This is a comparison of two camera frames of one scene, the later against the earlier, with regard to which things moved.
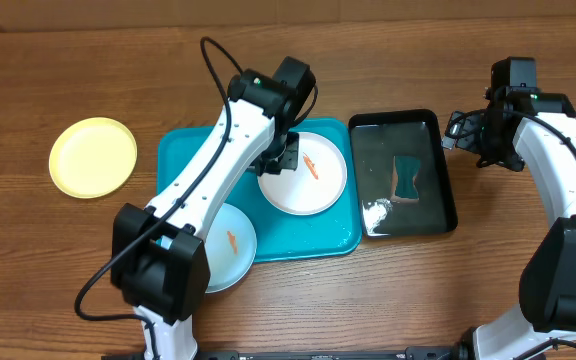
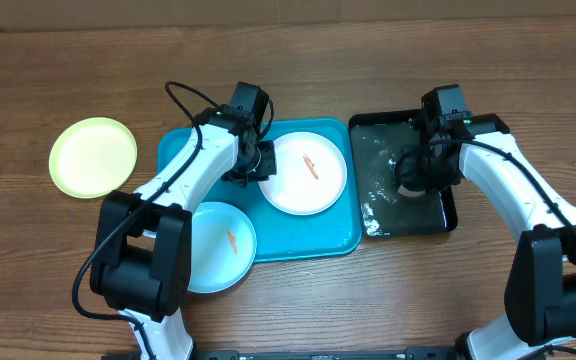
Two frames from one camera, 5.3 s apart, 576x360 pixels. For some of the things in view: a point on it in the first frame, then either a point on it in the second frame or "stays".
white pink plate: [316, 183] stays
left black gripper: [289, 161] → [268, 167]
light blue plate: [230, 246] stays
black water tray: [378, 136] stays
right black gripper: [466, 138] → [413, 181]
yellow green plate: [93, 157] stays
